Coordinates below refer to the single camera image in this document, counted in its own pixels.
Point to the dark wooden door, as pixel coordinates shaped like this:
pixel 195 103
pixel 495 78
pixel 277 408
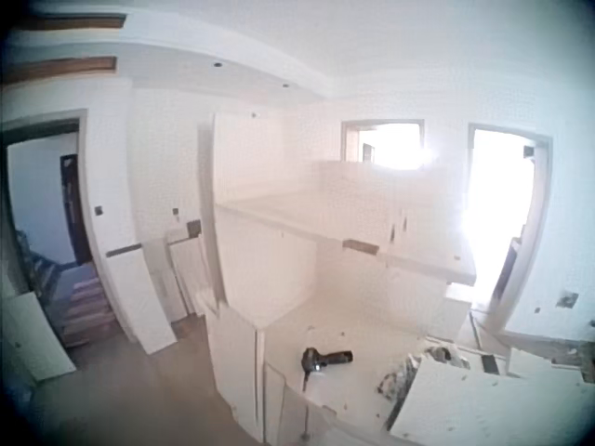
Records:
pixel 74 209

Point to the crumpled plastic wrapping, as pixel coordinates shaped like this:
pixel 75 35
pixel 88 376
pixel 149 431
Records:
pixel 400 371

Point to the white loose board panel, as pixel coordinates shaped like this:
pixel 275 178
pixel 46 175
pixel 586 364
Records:
pixel 32 334

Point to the white cabinet carcass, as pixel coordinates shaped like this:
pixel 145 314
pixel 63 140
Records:
pixel 297 371

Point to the window opening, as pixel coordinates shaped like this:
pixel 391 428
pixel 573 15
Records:
pixel 386 144

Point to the wooden staircase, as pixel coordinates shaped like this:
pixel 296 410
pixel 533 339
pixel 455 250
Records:
pixel 86 309

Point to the white narrow leaning panels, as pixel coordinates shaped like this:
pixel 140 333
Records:
pixel 183 274

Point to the white tall cabinet unit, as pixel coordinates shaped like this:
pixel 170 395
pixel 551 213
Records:
pixel 297 223

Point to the brown wooden ceiling strip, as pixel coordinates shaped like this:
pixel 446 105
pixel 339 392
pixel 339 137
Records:
pixel 60 69
pixel 70 22

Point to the white panel with holes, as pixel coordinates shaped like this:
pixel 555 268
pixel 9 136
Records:
pixel 493 404

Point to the stack of white boards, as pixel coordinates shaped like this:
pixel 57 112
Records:
pixel 534 358

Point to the balcony doorway frame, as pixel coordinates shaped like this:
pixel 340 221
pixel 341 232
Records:
pixel 506 223

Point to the white leaning board panel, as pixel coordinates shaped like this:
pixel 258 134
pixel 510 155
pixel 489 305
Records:
pixel 139 302

